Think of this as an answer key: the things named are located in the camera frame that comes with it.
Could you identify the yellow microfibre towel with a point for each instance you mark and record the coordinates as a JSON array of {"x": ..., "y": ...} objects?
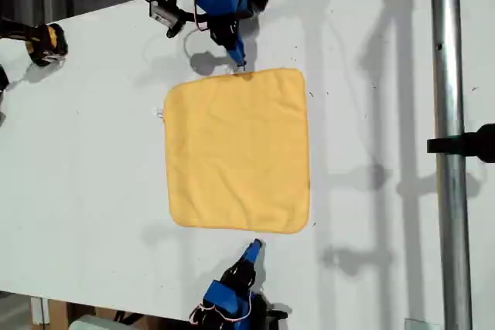
[{"x": 237, "y": 152}]

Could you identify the white plastic container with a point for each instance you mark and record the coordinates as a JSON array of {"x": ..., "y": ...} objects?
[{"x": 93, "y": 323}]

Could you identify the brown cardboard box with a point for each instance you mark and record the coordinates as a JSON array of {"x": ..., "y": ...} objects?
[{"x": 58, "y": 312}]

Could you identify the yellow black power drill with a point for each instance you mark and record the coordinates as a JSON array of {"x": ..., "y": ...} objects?
[{"x": 42, "y": 44}]

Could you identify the small black object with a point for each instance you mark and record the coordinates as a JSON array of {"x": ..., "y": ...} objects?
[{"x": 3, "y": 79}]

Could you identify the black clamp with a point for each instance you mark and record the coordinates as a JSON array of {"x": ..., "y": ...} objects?
[{"x": 472, "y": 144}]

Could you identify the black camera box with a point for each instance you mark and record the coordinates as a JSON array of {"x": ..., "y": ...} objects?
[
  {"x": 164, "y": 15},
  {"x": 276, "y": 311}
]

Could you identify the steel post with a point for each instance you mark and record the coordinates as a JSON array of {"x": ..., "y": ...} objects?
[{"x": 450, "y": 75}]

